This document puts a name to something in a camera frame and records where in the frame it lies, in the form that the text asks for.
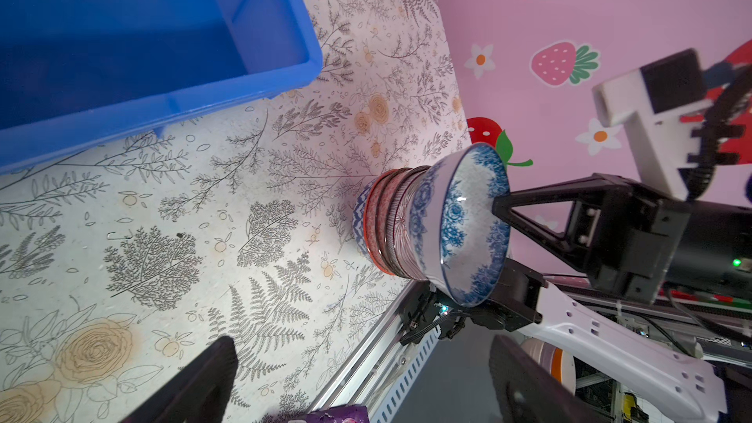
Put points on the blue plastic bin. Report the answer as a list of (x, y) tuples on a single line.
[(78, 73)]

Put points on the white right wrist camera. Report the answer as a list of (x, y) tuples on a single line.
[(650, 104)]

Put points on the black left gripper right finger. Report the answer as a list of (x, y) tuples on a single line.
[(526, 392)]

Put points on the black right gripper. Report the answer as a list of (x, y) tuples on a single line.
[(633, 241)]

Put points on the blue floral bowl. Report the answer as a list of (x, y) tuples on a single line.
[(458, 243)]

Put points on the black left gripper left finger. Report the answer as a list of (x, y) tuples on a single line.
[(200, 392)]

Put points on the purple Fox's candy bag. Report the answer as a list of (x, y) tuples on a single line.
[(342, 414)]

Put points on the blue chevron bottom bowl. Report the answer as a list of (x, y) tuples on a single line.
[(358, 217)]

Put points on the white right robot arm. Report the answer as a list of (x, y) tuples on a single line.
[(686, 389)]

